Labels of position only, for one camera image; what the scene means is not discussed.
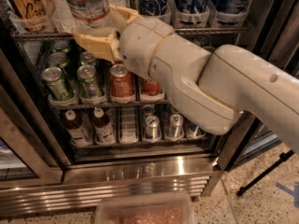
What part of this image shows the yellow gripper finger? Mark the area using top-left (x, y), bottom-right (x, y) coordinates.
top-left (73, 30), bottom-right (121, 62)
top-left (110, 6), bottom-right (139, 29)

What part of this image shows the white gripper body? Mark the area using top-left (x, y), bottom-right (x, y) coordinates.
top-left (120, 17), bottom-right (175, 79)

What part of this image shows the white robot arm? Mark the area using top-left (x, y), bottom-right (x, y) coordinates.
top-left (73, 7), bottom-right (299, 151)

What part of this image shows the stainless steel fridge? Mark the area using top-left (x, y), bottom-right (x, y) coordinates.
top-left (0, 0), bottom-right (299, 217)

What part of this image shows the brown tea bottle right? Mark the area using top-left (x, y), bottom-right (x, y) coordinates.
top-left (93, 108), bottom-right (115, 145)

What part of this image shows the brown tea bottle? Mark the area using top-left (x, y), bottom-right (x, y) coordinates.
top-left (65, 110), bottom-right (92, 147)
top-left (93, 108), bottom-right (115, 145)

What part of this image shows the brown tea bottle left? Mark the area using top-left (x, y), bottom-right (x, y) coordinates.
top-left (65, 110), bottom-right (92, 147)

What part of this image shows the green can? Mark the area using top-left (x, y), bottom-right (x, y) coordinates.
top-left (77, 65), bottom-right (103, 98)
top-left (80, 51), bottom-right (98, 67)
top-left (51, 40), bottom-right (71, 54)
top-left (41, 67), bottom-right (74, 101)
top-left (48, 52), bottom-right (75, 80)

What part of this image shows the green can back left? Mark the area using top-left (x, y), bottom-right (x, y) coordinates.
top-left (51, 40), bottom-right (71, 54)

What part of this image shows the green can middle left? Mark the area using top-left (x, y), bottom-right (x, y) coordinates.
top-left (48, 52), bottom-right (75, 80)

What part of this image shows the red Coca-Cola can front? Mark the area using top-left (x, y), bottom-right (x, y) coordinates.
top-left (142, 79), bottom-right (162, 96)

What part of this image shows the green can front left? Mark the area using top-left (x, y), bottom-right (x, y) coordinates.
top-left (41, 67), bottom-right (74, 101)

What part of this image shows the silver can back right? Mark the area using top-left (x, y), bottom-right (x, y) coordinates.
top-left (194, 35), bottom-right (211, 47)

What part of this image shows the blue silver can back left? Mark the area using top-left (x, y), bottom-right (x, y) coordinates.
top-left (142, 105), bottom-right (156, 118)

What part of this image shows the blue silver can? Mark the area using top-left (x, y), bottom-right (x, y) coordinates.
top-left (145, 115), bottom-right (160, 139)
top-left (170, 105), bottom-right (179, 114)
top-left (168, 114), bottom-right (183, 137)
top-left (142, 105), bottom-right (156, 118)
top-left (188, 122), bottom-right (203, 137)

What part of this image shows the empty white bottom tray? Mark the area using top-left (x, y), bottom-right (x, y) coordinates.
top-left (119, 106), bottom-right (138, 144)

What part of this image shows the blue silver can back middle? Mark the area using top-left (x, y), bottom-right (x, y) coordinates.
top-left (170, 105), bottom-right (179, 114)

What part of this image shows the blue silver can front left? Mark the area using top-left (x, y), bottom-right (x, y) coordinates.
top-left (145, 115), bottom-right (160, 139)

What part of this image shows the blue silver can front middle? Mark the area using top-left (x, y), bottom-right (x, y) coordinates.
top-left (168, 114), bottom-right (183, 137)

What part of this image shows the blue silver can front right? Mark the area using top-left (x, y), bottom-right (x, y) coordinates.
top-left (188, 122), bottom-right (203, 137)

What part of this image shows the clear plastic bin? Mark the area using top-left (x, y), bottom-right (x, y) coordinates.
top-left (94, 191), bottom-right (196, 224)

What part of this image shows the black tripod leg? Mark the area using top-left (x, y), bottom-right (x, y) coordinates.
top-left (236, 150), bottom-right (294, 197)

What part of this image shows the blue floor tape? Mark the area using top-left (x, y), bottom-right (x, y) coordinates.
top-left (276, 181), bottom-right (299, 208)

